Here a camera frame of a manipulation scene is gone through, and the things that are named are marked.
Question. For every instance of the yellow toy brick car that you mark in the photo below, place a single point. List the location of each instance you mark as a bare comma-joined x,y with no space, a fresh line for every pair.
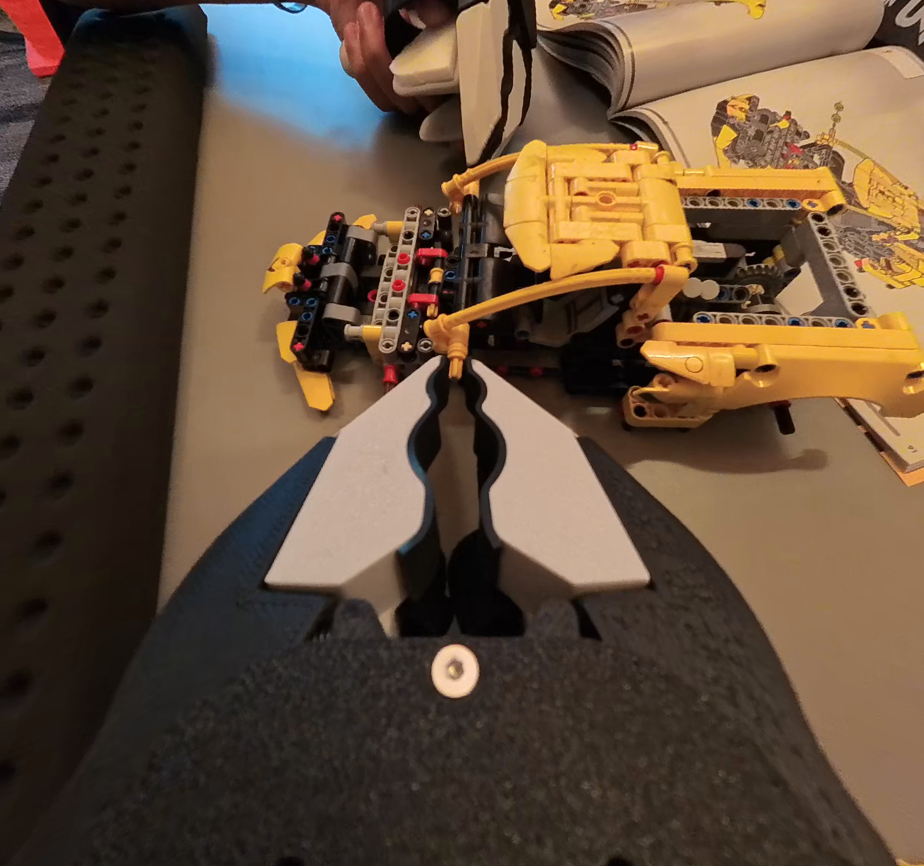
599,209

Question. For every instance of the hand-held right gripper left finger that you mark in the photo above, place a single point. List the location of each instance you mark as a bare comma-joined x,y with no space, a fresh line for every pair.
346,519

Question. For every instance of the grey desk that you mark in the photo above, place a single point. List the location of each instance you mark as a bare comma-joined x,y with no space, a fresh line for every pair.
289,159

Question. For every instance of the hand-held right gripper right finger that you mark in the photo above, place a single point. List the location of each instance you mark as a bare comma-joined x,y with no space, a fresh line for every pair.
563,519

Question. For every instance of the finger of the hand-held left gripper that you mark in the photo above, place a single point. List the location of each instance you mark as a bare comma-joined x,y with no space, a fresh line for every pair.
483,86
530,86

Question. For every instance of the red chair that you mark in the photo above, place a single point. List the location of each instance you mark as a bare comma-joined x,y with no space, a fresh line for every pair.
32,29

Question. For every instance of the dark perforated panel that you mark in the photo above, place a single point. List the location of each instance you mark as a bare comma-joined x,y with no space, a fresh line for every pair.
72,303

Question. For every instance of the instruction booklet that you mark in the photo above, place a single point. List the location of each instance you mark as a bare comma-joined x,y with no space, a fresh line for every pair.
722,43

